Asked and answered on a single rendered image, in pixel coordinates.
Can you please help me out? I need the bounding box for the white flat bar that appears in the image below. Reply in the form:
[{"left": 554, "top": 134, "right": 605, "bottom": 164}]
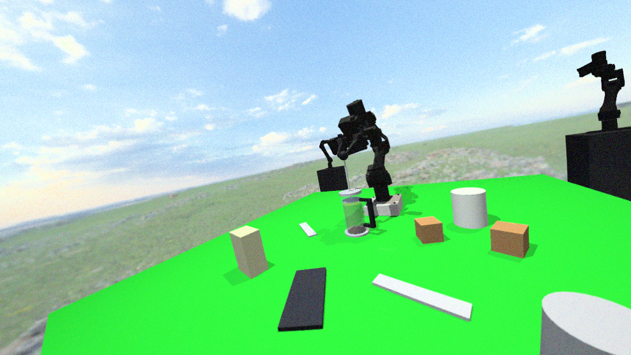
[
  {"left": 299, "top": 222, "right": 317, "bottom": 237},
  {"left": 372, "top": 273, "right": 473, "bottom": 322}
]

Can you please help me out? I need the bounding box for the brown rectangular block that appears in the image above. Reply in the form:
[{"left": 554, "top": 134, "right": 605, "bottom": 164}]
[
  {"left": 490, "top": 220, "right": 529, "bottom": 259},
  {"left": 414, "top": 216, "right": 445, "bottom": 245}
]

